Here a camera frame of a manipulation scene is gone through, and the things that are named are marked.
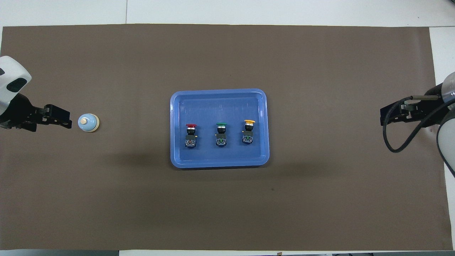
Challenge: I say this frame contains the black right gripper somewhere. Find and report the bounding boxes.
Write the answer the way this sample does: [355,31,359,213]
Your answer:
[380,95,444,128]

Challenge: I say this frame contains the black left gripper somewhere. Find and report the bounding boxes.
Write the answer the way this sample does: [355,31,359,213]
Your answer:
[0,94,73,133]

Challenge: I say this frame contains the yellow push button switch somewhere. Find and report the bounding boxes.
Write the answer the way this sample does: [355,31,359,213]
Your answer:
[242,120,256,145]

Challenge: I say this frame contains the red push button switch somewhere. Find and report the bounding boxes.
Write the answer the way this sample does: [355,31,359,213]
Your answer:
[185,123,198,148]

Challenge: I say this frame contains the green push button switch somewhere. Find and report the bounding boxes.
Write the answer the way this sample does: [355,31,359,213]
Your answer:
[215,122,228,147]

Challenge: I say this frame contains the light blue desk bell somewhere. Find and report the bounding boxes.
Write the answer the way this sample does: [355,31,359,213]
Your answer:
[78,113,100,133]

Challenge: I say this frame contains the blue plastic tray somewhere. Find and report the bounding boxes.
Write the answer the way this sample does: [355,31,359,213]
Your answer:
[170,89,270,169]

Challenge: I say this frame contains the brown table mat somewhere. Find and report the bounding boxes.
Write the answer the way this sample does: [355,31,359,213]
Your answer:
[0,23,446,251]

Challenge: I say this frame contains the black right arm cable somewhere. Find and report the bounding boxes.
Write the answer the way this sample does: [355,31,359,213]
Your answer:
[382,96,455,153]

